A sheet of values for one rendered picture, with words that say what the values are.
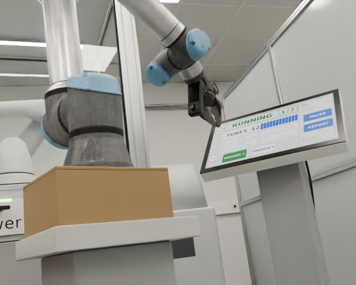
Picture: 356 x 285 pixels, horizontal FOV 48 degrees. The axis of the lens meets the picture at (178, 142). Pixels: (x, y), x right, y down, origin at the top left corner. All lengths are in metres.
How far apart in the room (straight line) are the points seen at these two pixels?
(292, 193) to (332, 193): 1.00
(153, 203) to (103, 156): 0.14
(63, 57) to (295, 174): 0.89
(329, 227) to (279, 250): 1.08
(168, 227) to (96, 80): 0.34
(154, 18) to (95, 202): 0.54
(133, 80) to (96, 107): 0.86
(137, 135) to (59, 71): 0.66
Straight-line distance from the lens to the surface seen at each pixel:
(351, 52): 2.31
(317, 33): 2.56
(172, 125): 5.09
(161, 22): 1.08
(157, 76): 1.18
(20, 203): 1.49
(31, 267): 1.49
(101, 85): 0.87
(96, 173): 0.73
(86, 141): 0.83
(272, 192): 1.51
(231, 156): 1.49
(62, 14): 1.09
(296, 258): 1.49
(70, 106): 0.88
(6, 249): 1.49
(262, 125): 1.57
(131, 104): 1.65
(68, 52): 1.05
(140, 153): 1.59
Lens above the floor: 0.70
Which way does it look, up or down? 15 degrees up
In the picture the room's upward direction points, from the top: 7 degrees counter-clockwise
